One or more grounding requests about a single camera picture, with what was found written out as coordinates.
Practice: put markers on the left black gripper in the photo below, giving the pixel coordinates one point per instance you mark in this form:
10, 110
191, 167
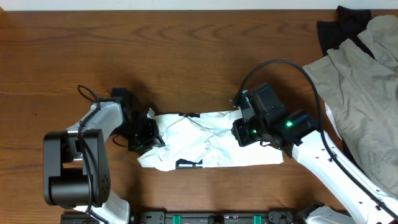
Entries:
146, 134

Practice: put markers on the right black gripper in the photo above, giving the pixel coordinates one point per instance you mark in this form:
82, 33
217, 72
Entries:
239, 125

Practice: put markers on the white t-shirt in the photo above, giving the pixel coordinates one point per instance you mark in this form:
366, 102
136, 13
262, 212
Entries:
205, 139

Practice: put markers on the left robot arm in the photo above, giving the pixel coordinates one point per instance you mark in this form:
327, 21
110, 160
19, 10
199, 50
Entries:
76, 171

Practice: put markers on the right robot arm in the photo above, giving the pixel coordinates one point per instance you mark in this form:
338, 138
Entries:
297, 136

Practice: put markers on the white garment at right edge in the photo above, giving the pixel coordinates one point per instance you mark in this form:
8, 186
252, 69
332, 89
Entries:
331, 119

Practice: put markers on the grey-beige garment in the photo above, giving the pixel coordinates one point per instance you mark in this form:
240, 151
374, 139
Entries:
361, 91

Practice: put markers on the black garment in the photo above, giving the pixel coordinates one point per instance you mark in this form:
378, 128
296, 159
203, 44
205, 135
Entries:
349, 24

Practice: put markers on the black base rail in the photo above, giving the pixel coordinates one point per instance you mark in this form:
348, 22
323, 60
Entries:
215, 218

